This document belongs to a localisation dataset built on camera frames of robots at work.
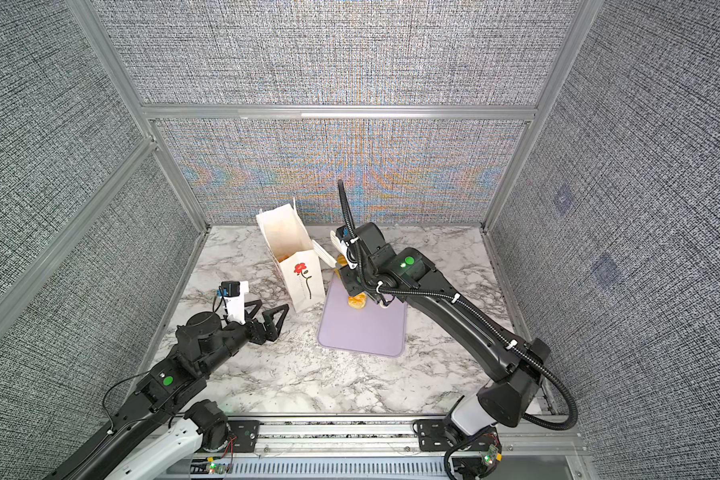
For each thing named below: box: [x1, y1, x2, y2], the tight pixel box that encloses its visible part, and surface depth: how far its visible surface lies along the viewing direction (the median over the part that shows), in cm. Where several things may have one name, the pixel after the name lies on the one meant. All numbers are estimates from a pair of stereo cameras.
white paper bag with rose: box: [256, 198, 326, 313], surface depth 90 cm
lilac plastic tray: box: [317, 271, 408, 357], surface depth 95 cm
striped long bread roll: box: [347, 292, 367, 309], surface depth 96 cm
